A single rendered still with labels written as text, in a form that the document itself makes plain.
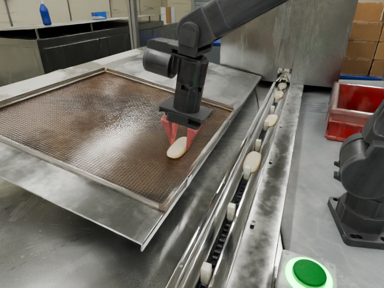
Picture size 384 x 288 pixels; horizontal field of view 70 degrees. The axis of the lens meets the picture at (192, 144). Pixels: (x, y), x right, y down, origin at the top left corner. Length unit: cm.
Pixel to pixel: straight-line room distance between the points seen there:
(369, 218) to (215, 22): 43
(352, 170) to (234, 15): 31
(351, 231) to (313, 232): 6
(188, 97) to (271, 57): 83
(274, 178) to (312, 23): 82
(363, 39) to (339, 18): 370
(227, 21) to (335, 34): 87
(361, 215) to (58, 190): 53
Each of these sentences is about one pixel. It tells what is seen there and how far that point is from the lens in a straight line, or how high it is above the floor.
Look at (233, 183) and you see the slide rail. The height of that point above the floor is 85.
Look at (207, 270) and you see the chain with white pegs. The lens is 42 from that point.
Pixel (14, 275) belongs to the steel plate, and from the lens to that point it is 56.
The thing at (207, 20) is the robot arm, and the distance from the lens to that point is 50.
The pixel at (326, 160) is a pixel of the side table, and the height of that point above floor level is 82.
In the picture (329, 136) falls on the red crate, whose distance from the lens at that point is 94.
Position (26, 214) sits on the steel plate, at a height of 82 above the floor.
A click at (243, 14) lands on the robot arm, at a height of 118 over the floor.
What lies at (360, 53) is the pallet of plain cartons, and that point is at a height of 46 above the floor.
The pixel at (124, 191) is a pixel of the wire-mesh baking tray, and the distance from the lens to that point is 50.
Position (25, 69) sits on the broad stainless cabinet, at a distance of 246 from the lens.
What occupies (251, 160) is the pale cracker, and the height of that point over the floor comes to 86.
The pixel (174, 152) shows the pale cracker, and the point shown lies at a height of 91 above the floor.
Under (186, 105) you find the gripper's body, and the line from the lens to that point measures 56.
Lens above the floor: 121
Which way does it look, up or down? 28 degrees down
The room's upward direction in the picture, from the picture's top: straight up
